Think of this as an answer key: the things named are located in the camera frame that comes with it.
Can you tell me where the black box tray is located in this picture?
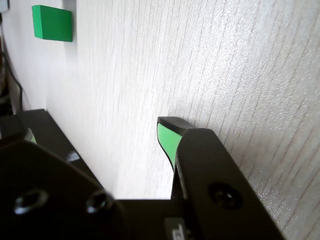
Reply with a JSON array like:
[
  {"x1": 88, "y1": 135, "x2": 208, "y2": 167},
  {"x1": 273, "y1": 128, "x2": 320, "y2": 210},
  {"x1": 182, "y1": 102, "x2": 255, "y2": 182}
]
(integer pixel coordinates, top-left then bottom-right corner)
[{"x1": 0, "y1": 113, "x2": 26, "y2": 140}]

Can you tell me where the green cube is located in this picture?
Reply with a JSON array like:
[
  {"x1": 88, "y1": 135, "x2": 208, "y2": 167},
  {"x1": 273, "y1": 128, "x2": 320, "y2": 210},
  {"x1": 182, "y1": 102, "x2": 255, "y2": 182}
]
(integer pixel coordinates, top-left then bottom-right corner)
[{"x1": 31, "y1": 4, "x2": 74, "y2": 44}]

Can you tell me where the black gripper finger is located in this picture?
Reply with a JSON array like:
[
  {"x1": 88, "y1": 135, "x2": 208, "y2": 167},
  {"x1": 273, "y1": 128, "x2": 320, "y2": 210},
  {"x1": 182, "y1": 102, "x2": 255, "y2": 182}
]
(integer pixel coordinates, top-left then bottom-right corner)
[
  {"x1": 0, "y1": 127, "x2": 126, "y2": 240},
  {"x1": 156, "y1": 116, "x2": 287, "y2": 240}
]

